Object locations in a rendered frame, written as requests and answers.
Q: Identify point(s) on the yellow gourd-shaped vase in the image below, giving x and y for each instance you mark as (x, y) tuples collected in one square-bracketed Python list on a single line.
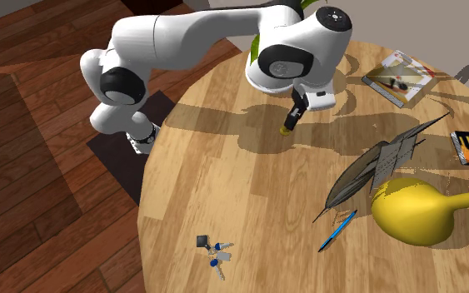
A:
[(412, 213)]

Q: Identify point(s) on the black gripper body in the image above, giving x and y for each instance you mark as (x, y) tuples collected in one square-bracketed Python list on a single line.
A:
[(297, 104)]

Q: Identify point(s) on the grey leaf-shaped sculpture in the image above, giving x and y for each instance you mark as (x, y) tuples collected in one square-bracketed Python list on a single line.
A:
[(356, 180)]

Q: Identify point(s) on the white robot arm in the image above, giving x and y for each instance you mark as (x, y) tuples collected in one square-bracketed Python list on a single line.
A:
[(201, 36)]

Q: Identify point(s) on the dark robot stand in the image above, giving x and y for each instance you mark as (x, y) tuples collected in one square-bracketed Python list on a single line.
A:
[(116, 156)]

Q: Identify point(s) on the small yellow object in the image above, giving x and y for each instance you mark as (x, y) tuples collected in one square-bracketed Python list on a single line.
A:
[(284, 131)]

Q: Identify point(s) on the blue pen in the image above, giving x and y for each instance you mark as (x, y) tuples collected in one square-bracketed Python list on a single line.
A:
[(337, 230)]

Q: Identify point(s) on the round wooden table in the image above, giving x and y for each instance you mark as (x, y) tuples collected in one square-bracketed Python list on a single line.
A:
[(238, 186)]

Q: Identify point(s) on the bunch of keys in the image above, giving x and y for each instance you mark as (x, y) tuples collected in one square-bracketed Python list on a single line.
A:
[(216, 253)]

